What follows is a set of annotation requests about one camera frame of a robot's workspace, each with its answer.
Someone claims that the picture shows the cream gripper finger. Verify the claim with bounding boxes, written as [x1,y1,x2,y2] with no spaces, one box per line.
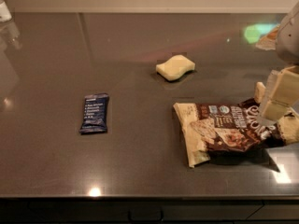
[270,65,299,117]
[257,70,284,126]

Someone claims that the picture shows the yellow sponge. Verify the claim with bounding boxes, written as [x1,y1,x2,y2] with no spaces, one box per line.
[156,55,195,81]

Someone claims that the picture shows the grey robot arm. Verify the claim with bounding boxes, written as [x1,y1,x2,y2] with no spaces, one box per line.
[257,2,299,126]

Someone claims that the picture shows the blue rxbar wrapper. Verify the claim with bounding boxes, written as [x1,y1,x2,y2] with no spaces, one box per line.
[79,93,109,134]

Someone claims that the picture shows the brown cream chip bag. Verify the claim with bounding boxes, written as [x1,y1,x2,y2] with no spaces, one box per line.
[172,81,299,169]

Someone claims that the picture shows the white bottle at left edge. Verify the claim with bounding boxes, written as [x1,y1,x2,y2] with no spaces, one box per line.
[0,0,12,22]

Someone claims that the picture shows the dark cabinet drawers below counter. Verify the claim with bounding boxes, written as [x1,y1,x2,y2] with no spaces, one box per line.
[0,200,299,224]

